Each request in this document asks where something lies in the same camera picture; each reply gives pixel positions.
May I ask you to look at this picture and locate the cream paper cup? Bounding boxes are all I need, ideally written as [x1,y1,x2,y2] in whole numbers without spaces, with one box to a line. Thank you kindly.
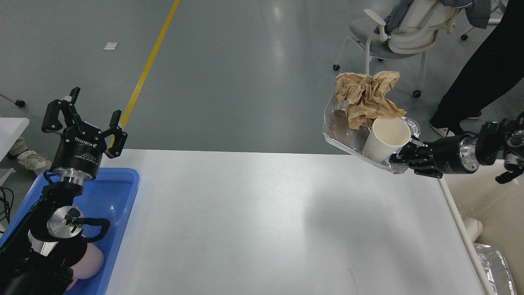
[362,118,411,163]

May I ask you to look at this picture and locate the white cup in bin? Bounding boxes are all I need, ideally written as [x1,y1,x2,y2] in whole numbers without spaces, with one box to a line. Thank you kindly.
[463,217,483,243]

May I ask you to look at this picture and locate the white side table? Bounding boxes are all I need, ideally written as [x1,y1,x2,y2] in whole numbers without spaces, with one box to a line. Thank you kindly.
[0,117,30,158]

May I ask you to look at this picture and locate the grey jacket on chair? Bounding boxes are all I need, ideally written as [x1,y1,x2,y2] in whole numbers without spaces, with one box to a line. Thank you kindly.
[384,0,492,33]

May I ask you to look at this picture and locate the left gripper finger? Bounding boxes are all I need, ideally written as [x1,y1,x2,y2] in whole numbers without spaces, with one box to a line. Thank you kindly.
[100,110,128,159]
[41,86,81,133]

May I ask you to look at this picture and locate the square steel tray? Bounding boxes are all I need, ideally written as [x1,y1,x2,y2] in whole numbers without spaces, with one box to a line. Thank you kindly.
[28,233,58,256]

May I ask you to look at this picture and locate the beige plastic bin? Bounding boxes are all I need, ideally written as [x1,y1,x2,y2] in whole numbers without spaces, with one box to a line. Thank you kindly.
[442,159,524,295]

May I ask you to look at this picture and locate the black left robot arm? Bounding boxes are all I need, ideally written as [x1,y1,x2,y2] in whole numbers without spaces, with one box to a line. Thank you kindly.
[1,86,128,295]

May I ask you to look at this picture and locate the pink mug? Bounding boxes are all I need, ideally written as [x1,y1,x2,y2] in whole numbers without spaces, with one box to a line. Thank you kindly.
[67,243,104,290]

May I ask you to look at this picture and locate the aluminium foil tray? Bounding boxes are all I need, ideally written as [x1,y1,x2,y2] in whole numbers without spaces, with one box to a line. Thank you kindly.
[323,95,408,175]

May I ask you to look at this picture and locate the foil tray in bin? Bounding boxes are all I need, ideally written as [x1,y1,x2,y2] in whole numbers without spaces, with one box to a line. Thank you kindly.
[473,243,517,295]

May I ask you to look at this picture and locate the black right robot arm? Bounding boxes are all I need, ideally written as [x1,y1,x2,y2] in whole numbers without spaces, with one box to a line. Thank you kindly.
[388,113,524,184]

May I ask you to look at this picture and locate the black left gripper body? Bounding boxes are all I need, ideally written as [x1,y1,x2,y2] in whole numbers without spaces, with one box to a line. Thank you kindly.
[50,125,107,181]

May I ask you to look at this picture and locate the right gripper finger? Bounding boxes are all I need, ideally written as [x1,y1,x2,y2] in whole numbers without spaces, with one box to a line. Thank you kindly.
[395,139,434,161]
[405,159,443,179]

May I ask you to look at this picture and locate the black cables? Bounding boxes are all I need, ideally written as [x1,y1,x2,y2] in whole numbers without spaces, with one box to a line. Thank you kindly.
[0,186,15,234]

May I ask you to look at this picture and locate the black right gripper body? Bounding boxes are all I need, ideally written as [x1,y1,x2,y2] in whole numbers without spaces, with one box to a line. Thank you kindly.
[427,136,480,179]

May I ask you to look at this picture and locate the white office chair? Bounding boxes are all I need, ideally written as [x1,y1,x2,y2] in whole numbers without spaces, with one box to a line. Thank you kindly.
[332,0,461,98]

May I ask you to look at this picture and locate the brown paper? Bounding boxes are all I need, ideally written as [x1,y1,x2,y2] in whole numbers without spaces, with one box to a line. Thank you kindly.
[334,71,406,129]

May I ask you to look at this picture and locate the blue plastic tray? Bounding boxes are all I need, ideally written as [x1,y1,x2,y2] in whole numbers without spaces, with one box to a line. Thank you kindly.
[1,168,139,295]

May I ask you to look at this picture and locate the person in black sweater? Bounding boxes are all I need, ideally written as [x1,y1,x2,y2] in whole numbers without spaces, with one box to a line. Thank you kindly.
[7,136,52,175]

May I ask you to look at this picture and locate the person in black trousers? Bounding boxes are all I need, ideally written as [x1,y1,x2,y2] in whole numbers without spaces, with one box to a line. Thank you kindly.
[429,0,524,137]

